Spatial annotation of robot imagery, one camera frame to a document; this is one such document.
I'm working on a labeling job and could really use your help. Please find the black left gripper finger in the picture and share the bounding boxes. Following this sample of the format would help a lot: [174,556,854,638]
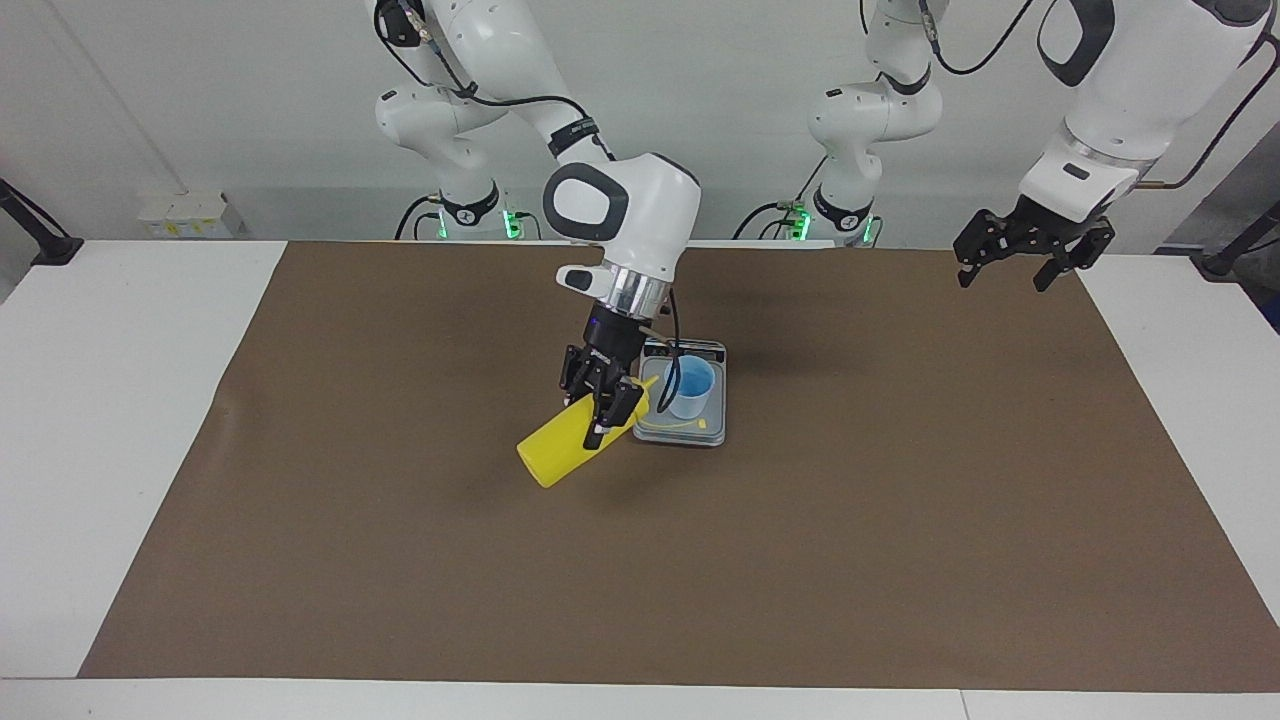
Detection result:
[558,347,592,405]
[584,377,647,450]

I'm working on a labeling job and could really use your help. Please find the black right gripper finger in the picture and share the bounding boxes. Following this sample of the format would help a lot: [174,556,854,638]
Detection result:
[952,209,1012,290]
[1032,221,1117,294]

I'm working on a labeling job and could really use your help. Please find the light blue plastic cup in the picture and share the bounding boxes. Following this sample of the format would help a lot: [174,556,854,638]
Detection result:
[663,355,718,421]

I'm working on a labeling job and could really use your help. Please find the yellow squeeze bottle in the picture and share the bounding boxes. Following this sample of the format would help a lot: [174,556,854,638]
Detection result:
[516,375,724,490]

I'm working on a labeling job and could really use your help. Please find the silver digital kitchen scale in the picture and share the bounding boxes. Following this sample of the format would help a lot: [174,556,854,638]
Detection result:
[631,339,729,448]

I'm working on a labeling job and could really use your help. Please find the black clamp stand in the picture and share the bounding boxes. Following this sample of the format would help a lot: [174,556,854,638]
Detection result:
[1190,200,1280,283]
[0,178,85,267]

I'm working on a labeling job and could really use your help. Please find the brown table mat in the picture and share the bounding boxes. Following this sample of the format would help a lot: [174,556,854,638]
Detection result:
[78,240,1280,694]

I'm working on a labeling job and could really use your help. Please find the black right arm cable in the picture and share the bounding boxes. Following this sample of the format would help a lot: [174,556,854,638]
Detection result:
[378,0,687,413]

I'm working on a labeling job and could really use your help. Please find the white wall socket box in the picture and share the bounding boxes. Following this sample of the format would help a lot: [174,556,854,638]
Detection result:
[137,189,247,240]

